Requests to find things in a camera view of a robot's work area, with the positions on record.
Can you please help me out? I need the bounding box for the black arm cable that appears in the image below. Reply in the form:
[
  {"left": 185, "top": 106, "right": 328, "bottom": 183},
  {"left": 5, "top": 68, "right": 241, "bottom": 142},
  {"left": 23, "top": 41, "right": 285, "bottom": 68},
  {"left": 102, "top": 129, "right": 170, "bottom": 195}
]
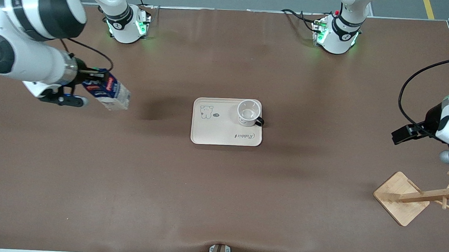
[
  {"left": 58, "top": 37, "right": 116, "bottom": 73},
  {"left": 396, "top": 52, "right": 449, "bottom": 136}
]

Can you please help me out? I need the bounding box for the blue milk carton green cap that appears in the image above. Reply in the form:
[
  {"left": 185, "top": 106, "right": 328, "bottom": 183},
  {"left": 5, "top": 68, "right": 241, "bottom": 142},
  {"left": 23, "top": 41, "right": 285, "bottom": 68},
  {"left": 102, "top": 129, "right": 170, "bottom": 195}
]
[{"left": 81, "top": 69, "right": 133, "bottom": 112}]

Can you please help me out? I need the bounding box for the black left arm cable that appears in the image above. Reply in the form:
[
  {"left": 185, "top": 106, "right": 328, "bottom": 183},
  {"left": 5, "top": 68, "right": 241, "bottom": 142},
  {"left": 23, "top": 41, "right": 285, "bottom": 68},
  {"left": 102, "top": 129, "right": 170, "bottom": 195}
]
[{"left": 396, "top": 52, "right": 449, "bottom": 136}]

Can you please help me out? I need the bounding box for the black left base cable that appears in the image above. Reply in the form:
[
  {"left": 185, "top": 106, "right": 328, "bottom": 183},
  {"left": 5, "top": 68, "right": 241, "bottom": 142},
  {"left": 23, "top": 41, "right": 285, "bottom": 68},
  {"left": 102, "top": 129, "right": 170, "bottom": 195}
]
[{"left": 280, "top": 8, "right": 318, "bottom": 33}]

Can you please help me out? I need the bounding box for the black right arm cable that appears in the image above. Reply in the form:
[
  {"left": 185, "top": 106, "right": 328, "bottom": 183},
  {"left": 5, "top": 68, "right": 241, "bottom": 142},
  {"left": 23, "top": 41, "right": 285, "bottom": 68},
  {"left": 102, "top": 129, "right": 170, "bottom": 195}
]
[{"left": 58, "top": 37, "right": 116, "bottom": 73}]

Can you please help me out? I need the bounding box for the white smiley mug black handle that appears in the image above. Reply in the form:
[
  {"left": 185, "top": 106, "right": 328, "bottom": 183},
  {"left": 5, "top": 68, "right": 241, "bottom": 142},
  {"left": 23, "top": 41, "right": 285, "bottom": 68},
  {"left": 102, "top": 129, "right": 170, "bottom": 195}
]
[{"left": 236, "top": 99, "right": 267, "bottom": 128}]

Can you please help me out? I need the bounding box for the cream rabbit print tray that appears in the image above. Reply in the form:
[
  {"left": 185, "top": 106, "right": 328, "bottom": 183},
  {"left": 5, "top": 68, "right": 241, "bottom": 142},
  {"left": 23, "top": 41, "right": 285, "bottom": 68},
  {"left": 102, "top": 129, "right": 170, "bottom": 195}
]
[{"left": 190, "top": 96, "right": 265, "bottom": 149}]

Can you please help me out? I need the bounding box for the wooden mug rack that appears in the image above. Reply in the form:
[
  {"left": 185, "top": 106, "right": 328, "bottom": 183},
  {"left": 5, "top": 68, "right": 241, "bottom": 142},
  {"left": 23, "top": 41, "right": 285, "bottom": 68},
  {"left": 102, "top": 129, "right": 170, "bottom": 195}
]
[{"left": 371, "top": 167, "right": 449, "bottom": 230}]

